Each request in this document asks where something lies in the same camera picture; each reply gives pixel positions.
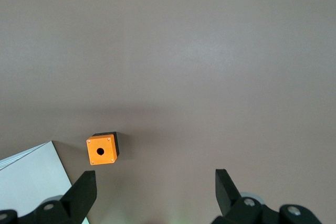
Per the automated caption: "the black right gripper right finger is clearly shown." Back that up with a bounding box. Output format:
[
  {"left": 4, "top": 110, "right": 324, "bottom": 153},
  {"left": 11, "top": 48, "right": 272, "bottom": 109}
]
[{"left": 211, "top": 168, "right": 324, "bottom": 224}]

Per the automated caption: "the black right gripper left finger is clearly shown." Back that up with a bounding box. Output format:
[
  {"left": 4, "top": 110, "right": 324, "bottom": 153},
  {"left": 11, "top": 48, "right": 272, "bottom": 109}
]
[{"left": 0, "top": 170, "right": 98, "bottom": 224}]

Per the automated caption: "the white drawer cabinet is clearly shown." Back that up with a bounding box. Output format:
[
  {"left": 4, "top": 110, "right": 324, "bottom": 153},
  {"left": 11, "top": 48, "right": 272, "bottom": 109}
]
[{"left": 0, "top": 141, "right": 89, "bottom": 224}]

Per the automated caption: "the orange box with round hole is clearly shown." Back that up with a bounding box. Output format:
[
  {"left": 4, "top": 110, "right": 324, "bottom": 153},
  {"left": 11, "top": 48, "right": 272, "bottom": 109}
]
[{"left": 86, "top": 131, "right": 121, "bottom": 166}]

